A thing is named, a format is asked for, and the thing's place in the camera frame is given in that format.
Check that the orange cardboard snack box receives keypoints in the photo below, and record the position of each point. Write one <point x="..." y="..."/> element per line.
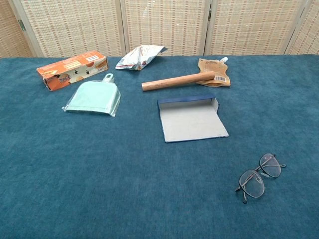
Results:
<point x="72" y="67"/>

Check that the small blue box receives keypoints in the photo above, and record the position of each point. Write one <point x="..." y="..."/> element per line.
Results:
<point x="189" y="122"/>

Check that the thin black metal eyeglasses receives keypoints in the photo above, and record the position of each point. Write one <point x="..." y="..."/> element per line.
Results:
<point x="251" y="183"/>

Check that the woven folding screen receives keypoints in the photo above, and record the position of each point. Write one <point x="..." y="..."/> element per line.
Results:
<point x="74" y="25"/>

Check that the brown spout pouch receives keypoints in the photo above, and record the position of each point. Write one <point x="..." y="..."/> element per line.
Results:
<point x="211" y="66"/>

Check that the wooden rolling pin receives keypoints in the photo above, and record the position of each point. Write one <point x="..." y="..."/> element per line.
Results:
<point x="174" y="81"/>

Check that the mint green dustpan in plastic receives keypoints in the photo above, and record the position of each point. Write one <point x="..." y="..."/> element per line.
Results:
<point x="92" y="97"/>

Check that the teal table cloth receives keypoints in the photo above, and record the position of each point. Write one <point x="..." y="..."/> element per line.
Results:
<point x="99" y="174"/>

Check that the crumpled white snack bag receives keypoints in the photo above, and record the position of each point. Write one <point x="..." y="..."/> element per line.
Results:
<point x="137" y="58"/>

